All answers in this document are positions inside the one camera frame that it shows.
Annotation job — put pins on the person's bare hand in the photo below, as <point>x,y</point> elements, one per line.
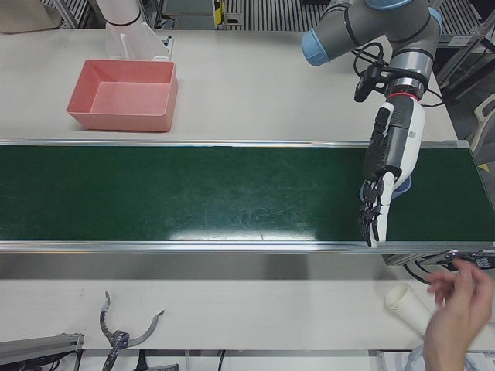
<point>460,309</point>

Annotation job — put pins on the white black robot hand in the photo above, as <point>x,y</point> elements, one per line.
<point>406,135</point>

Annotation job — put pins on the blue plastic cup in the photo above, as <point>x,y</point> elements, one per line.
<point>404,188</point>

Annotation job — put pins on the person's bare forearm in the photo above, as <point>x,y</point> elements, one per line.
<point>442,357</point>

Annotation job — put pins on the grey UR5e robot arm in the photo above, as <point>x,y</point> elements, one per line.
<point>348,23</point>

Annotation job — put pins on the white paper cup stack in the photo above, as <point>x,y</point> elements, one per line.
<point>408,305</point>

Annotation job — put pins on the pink plastic box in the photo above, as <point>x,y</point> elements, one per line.
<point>127,96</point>

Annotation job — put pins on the white plastic chair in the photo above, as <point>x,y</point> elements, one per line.
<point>483,116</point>

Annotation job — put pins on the green conveyor belt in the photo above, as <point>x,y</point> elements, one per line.
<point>193,193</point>

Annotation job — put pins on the metal claw tool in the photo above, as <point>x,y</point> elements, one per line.
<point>116,340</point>

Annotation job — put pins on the aluminium profile bar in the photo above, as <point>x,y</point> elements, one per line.
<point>38,344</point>

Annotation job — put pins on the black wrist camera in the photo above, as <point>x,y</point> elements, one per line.
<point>366,84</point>

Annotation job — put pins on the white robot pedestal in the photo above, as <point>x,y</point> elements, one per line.
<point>120,15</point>

